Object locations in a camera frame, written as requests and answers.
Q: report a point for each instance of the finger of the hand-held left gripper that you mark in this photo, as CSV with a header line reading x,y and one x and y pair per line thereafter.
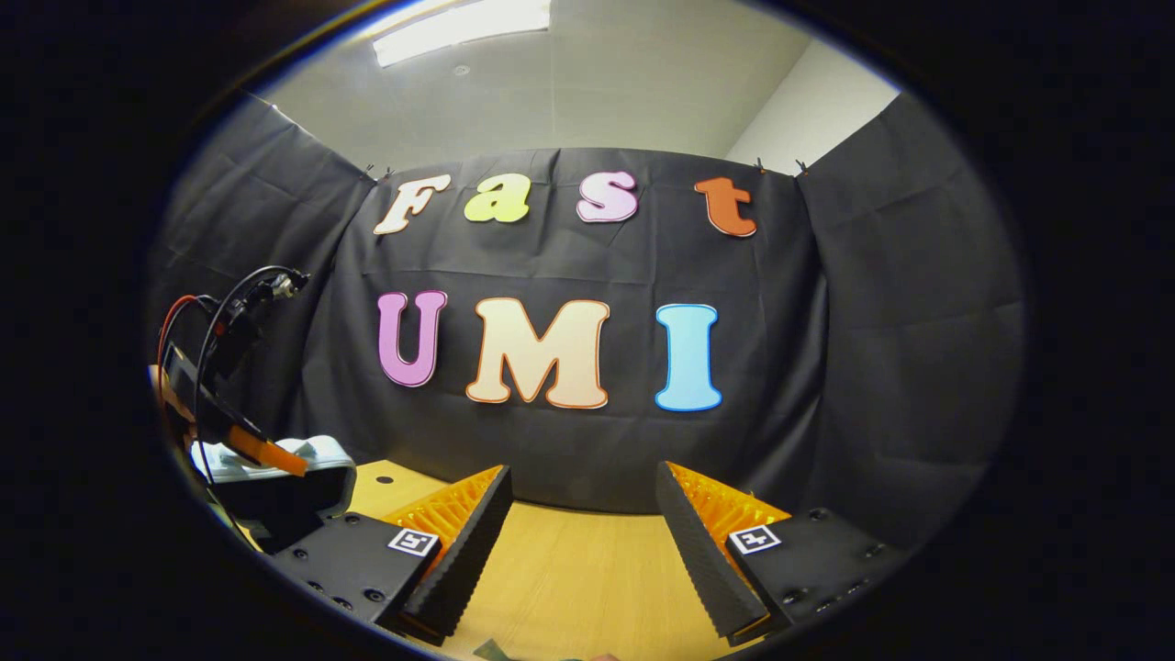
x,y
266,452

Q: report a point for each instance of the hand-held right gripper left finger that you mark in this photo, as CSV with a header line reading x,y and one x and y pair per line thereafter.
x,y
468,560

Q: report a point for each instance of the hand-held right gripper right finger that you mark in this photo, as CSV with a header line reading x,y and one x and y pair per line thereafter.
x,y
702,551

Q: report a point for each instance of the pale blue suitcase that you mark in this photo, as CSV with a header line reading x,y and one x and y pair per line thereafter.
x,y
321,452

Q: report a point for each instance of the ceiling light panel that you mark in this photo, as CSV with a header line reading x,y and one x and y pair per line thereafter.
x,y
459,28

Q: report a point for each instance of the black backdrop cloth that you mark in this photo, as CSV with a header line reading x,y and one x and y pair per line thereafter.
x,y
569,450

